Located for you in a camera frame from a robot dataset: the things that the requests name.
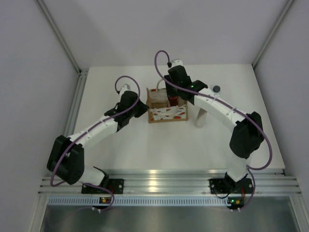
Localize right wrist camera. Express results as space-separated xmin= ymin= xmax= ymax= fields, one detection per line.
xmin=167 ymin=59 xmax=183 ymax=69

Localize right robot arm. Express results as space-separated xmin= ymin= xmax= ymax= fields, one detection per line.
xmin=165 ymin=65 xmax=264 ymax=192

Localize aluminium mounting rail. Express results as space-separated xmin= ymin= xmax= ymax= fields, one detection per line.
xmin=38 ymin=168 xmax=301 ymax=195

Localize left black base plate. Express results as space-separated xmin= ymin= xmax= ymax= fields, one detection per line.
xmin=81 ymin=178 xmax=124 ymax=194

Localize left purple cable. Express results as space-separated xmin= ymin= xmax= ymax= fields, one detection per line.
xmin=50 ymin=76 xmax=141 ymax=213

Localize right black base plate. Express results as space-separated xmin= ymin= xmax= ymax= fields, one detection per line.
xmin=209 ymin=178 xmax=232 ymax=195

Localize right aluminium frame post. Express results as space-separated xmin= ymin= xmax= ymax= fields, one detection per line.
xmin=252 ymin=0 xmax=296 ymax=69

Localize left aluminium frame post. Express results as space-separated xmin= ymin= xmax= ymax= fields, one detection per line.
xmin=36 ymin=0 xmax=82 ymax=73

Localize burlap watermelon canvas bag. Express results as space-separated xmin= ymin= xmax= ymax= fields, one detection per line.
xmin=146 ymin=79 xmax=188 ymax=123

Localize white slotted cable duct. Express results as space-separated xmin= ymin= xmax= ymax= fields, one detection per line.
xmin=48 ymin=196 xmax=241 ymax=206

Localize purple cable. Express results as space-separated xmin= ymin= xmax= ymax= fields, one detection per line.
xmin=50 ymin=76 xmax=141 ymax=213
xmin=154 ymin=50 xmax=273 ymax=213

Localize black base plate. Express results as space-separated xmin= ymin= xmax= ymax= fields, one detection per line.
xmin=81 ymin=178 xmax=124 ymax=194
xmin=209 ymin=178 xmax=232 ymax=195

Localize white bottle grey cap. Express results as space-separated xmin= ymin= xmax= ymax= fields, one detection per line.
xmin=210 ymin=85 xmax=221 ymax=97

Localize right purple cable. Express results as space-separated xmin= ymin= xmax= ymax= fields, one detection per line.
xmin=154 ymin=50 xmax=273 ymax=213

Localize aluminium frame post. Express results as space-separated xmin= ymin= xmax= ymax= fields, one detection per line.
xmin=36 ymin=0 xmax=82 ymax=73
xmin=252 ymin=0 xmax=296 ymax=69

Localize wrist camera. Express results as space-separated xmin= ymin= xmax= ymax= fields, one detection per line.
xmin=167 ymin=59 xmax=183 ymax=69
xmin=119 ymin=84 xmax=130 ymax=95

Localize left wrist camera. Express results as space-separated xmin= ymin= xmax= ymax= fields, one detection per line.
xmin=119 ymin=84 xmax=130 ymax=95

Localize red bottle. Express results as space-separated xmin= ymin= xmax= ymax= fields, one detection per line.
xmin=168 ymin=96 xmax=178 ymax=107

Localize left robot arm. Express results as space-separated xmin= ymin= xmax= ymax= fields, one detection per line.
xmin=47 ymin=90 xmax=149 ymax=193

